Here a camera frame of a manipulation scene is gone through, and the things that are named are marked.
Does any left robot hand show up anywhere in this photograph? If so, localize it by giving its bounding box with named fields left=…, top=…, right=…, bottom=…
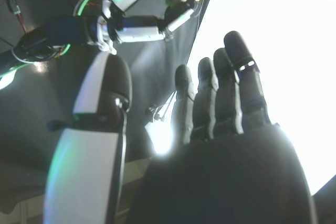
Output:
left=43, top=30, right=319, bottom=224

